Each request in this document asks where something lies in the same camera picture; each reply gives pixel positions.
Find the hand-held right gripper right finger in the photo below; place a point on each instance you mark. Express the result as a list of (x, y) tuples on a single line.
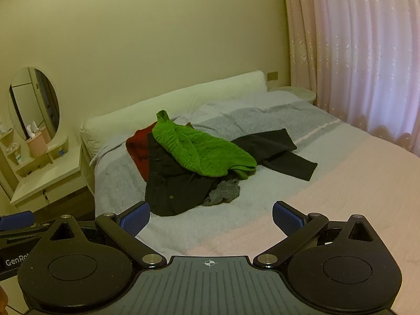
[(288, 219)]

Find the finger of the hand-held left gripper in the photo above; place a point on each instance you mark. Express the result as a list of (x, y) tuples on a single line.
[(16, 220)]

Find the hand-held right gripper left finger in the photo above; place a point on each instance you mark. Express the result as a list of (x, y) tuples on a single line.
[(136, 219)]

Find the green knit sweater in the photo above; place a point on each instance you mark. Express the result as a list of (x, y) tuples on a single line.
[(197, 151)]

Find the black buttoned shirt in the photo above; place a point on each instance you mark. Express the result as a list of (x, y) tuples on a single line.
[(170, 183)]

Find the white dressing table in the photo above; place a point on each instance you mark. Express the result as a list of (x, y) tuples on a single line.
[(49, 174)]

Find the small bottle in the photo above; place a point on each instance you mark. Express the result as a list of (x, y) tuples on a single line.
[(18, 158)]

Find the red garment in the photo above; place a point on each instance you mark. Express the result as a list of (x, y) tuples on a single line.
[(139, 152)]

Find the grey garment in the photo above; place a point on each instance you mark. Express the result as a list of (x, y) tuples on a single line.
[(223, 194)]

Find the black garment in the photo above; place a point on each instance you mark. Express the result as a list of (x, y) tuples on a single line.
[(275, 147)]

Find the pink tissue holder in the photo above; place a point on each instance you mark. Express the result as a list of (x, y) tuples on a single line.
[(36, 146)]

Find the small jar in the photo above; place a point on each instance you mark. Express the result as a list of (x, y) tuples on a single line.
[(61, 152)]

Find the white tissue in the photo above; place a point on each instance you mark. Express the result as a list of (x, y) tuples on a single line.
[(32, 129)]

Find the oval mirror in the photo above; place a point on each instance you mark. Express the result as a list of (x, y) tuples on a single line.
[(32, 101)]

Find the round bedside table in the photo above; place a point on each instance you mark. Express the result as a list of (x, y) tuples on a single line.
[(295, 92)]

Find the white padded headboard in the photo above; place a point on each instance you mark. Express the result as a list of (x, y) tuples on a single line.
[(183, 96)]

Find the pink curtain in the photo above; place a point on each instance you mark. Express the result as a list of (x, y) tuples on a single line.
[(354, 55)]

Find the wall switch plate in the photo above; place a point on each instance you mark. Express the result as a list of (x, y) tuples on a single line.
[(272, 75)]

